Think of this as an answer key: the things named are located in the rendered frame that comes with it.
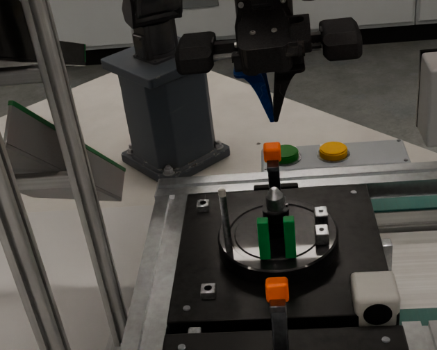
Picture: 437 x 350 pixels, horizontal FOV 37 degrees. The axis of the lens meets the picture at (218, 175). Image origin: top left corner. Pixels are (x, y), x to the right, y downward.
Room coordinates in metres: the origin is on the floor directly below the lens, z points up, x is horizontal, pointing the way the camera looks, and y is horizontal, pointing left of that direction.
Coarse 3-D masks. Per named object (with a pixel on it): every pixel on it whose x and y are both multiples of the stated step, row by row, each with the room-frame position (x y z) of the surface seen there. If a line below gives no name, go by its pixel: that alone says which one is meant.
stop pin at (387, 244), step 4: (384, 240) 0.59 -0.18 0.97; (388, 240) 0.59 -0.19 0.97; (384, 244) 0.59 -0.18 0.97; (388, 244) 0.59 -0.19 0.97; (392, 244) 0.59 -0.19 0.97; (384, 248) 0.58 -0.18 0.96; (388, 248) 0.58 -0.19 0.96; (392, 248) 0.58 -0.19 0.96; (384, 252) 0.58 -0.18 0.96; (388, 252) 0.58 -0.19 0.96; (392, 252) 0.58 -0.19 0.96; (388, 256) 0.58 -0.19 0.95; (392, 256) 0.59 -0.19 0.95; (388, 260) 0.58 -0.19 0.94; (388, 264) 0.58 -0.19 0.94; (388, 268) 0.58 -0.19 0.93
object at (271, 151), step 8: (264, 144) 0.66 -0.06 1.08; (272, 144) 0.66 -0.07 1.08; (280, 144) 0.66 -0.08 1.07; (264, 152) 0.65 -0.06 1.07; (272, 152) 0.65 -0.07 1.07; (280, 152) 0.65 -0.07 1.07; (264, 160) 0.65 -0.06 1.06; (272, 160) 0.65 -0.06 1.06; (280, 160) 0.65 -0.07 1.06; (272, 168) 0.63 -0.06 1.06; (272, 176) 0.65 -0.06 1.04; (272, 184) 0.65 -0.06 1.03; (280, 184) 0.65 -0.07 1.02
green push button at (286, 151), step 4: (284, 144) 0.84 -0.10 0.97; (284, 148) 0.83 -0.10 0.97; (288, 148) 0.82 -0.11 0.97; (292, 148) 0.82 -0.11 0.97; (296, 148) 0.82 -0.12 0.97; (284, 152) 0.81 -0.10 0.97; (288, 152) 0.81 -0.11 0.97; (292, 152) 0.81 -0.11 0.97; (296, 152) 0.81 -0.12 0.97; (284, 156) 0.80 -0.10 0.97; (288, 156) 0.80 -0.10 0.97; (292, 156) 0.80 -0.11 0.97; (296, 156) 0.80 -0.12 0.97; (284, 160) 0.80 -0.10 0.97; (288, 160) 0.80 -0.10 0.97; (292, 160) 0.80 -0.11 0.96
